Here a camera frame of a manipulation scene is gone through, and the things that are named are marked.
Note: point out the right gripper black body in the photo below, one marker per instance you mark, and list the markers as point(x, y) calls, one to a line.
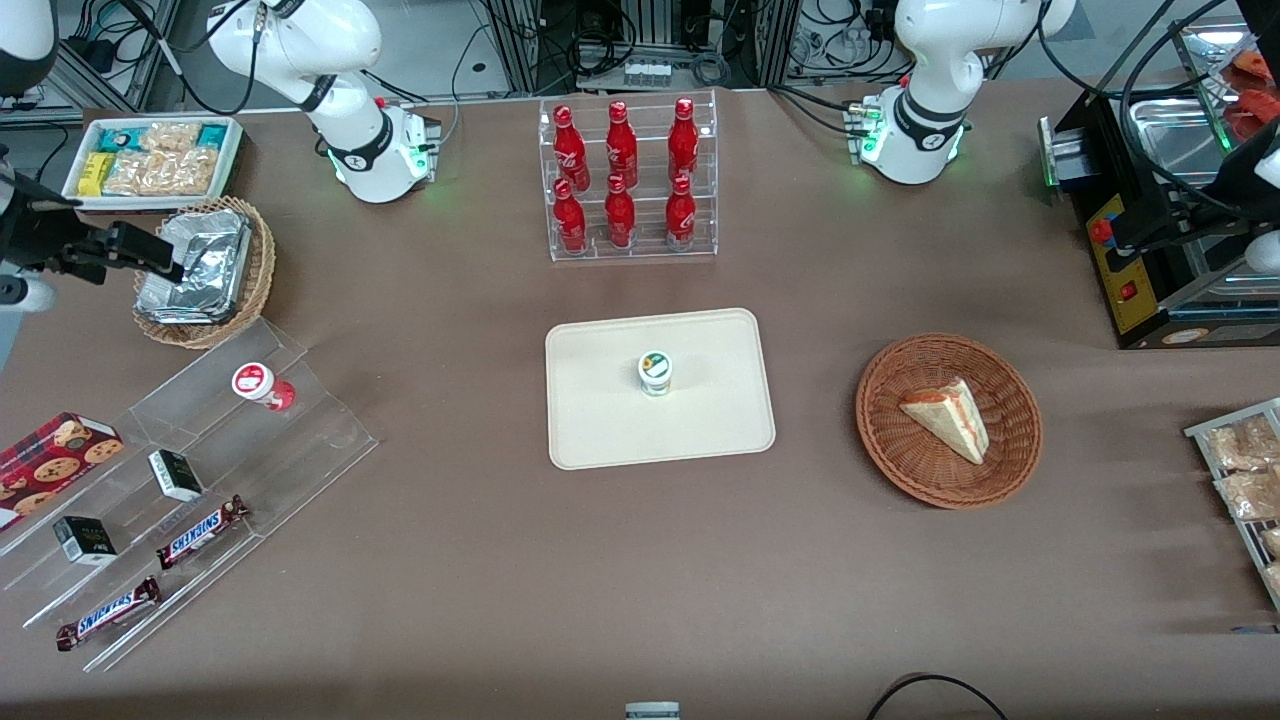
point(38, 243)

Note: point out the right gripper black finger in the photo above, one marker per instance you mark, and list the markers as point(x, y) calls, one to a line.
point(145, 255)
point(30, 190)

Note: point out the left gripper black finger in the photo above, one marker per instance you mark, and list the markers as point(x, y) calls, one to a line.
point(1235, 165)
point(1175, 222)

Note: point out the green lid yogurt cup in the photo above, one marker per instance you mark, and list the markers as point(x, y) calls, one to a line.
point(655, 375)

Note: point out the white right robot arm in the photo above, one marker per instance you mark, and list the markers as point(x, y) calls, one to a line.
point(350, 120)

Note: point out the aluminium foil tray stack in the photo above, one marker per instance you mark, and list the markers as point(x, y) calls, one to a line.
point(205, 265)

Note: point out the steel tray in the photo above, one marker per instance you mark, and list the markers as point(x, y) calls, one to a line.
point(1180, 135)

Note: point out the red gum can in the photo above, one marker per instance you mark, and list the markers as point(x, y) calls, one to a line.
point(262, 385)

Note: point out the tray of packaged snacks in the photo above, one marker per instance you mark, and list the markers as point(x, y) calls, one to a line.
point(1240, 530)

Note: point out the cream plastic tray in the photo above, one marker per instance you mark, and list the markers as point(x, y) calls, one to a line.
point(720, 420)

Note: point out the yellow snack packet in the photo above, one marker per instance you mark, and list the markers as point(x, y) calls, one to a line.
point(95, 174)

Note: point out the large clear cracker pack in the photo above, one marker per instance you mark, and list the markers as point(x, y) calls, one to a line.
point(165, 172)

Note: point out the black machine with yellow panel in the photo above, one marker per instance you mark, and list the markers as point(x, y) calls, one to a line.
point(1140, 310)

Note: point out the teal snack packet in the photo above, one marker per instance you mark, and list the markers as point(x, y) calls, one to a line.
point(120, 138)
point(212, 135)

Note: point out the oval wicker basket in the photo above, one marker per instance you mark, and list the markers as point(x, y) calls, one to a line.
point(262, 270)

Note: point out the small clear cracker pack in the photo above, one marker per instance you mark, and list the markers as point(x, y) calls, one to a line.
point(170, 136)

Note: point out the white snack bin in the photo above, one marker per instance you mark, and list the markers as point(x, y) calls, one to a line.
point(235, 160)

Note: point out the red chocolate chip cookie box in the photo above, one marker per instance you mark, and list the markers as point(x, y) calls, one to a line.
point(55, 462)

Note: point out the small black box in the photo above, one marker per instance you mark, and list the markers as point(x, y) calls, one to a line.
point(176, 476)
point(85, 541)

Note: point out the clear bag of snacks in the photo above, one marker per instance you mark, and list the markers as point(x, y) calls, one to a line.
point(1250, 495)
point(1240, 445)

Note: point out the clear acrylic stepped stand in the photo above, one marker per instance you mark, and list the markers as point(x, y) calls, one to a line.
point(300, 440)

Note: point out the Snickers chocolate bar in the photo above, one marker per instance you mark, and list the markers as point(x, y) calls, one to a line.
point(108, 614)
point(203, 531)

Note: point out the triangular sandwich wedge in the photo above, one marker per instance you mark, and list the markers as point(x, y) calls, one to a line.
point(950, 420)

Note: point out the round brown wicker basket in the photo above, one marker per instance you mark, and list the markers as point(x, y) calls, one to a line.
point(900, 460)

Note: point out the red cola bottle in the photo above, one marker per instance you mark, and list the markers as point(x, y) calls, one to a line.
point(570, 222)
point(621, 150)
point(620, 218)
point(683, 145)
point(570, 150)
point(680, 215)

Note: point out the clear acrylic bottle rack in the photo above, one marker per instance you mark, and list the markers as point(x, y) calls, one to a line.
point(705, 200)

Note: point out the white power strip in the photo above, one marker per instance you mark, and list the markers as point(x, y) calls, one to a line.
point(647, 74)

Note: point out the small grey device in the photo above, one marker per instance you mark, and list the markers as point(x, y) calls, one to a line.
point(652, 711)

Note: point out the aluminium frame profile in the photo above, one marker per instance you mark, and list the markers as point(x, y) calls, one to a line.
point(120, 60)

